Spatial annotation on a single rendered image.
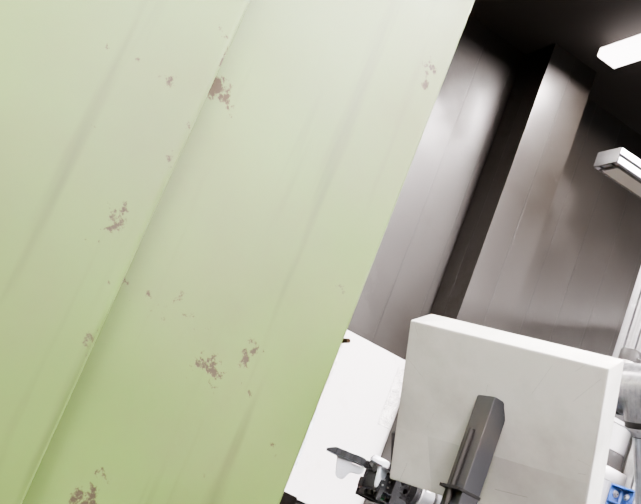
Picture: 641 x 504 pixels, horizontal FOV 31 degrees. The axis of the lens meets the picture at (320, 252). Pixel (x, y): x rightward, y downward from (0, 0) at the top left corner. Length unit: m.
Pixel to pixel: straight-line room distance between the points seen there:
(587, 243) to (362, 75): 4.65
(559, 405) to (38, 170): 0.88
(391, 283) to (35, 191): 4.32
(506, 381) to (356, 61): 0.57
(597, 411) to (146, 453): 0.68
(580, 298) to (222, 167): 4.81
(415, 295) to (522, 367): 3.92
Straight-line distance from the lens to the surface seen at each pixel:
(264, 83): 1.76
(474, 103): 6.10
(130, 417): 1.64
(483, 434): 1.84
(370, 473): 2.51
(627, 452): 3.04
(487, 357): 1.87
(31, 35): 1.48
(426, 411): 1.93
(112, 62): 1.52
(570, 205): 6.40
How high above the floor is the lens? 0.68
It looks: 16 degrees up
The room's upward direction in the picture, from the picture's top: 22 degrees clockwise
